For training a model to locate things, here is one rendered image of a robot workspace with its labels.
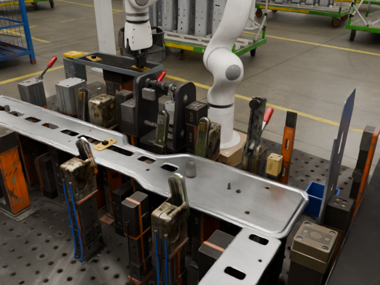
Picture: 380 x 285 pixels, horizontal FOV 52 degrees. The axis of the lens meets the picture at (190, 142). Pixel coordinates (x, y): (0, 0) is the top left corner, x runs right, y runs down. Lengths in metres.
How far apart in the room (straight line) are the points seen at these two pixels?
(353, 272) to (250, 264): 0.20
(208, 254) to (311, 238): 0.23
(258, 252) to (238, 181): 0.28
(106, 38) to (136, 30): 3.78
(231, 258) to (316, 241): 0.18
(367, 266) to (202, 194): 0.43
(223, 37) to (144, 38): 0.33
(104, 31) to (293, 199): 4.40
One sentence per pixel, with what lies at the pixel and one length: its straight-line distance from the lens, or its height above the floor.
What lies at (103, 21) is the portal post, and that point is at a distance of 5.21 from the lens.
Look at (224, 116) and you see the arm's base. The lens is 1.69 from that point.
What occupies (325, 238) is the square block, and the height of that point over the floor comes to 1.06.
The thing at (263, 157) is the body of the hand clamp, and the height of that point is 1.02.
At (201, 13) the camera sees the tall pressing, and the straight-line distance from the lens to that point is 5.77.
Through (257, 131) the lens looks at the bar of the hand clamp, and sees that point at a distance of 1.14.
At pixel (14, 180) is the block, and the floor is 0.85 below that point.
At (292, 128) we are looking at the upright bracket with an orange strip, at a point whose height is 1.15.
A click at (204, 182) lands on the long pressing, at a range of 1.11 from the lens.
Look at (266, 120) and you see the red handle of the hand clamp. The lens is 1.21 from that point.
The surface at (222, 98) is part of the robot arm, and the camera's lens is 1.65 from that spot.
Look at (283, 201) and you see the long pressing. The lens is 1.07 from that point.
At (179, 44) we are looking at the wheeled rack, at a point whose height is 0.26.
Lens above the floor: 1.62
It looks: 28 degrees down
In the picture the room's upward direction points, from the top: straight up
